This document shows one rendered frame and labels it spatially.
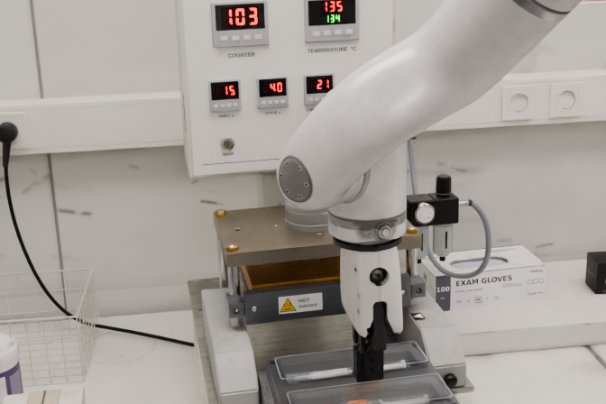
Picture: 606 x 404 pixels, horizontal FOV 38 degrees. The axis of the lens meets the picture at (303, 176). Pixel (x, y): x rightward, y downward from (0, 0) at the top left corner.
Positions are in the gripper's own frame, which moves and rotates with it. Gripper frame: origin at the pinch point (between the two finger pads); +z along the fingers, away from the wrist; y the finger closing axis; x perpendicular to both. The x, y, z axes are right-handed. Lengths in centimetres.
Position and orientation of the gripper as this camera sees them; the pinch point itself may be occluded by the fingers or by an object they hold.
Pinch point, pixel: (368, 362)
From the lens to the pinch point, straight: 102.7
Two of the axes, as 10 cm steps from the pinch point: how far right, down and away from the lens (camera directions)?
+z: 0.3, 9.6, 2.8
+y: -1.9, -2.7, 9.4
